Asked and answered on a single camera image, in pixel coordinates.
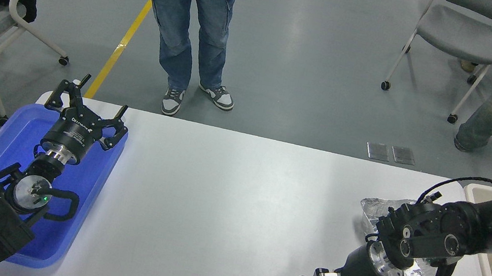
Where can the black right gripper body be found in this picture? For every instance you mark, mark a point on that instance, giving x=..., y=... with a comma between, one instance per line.
x=360, y=274

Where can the metal floor plate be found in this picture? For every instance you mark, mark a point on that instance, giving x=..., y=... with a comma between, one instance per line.
x=403, y=155
x=377, y=151

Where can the grey chair with castors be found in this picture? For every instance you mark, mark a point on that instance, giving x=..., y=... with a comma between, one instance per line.
x=458, y=33

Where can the blue plastic tray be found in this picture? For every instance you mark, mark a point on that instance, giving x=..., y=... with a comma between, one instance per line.
x=85, y=171

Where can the crumpled silver foil tray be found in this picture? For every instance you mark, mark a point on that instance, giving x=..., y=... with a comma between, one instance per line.
x=374, y=210

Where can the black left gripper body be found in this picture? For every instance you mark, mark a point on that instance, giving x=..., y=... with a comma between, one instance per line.
x=71, y=136

